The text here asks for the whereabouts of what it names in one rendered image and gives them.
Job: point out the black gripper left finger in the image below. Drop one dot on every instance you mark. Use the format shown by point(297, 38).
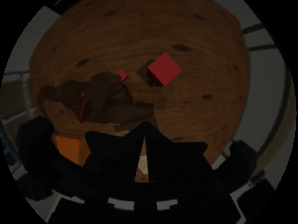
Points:
point(126, 147)

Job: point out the red cylinder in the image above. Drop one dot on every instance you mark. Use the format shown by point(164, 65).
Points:
point(83, 110)

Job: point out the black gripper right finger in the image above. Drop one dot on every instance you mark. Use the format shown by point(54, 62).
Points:
point(159, 149)

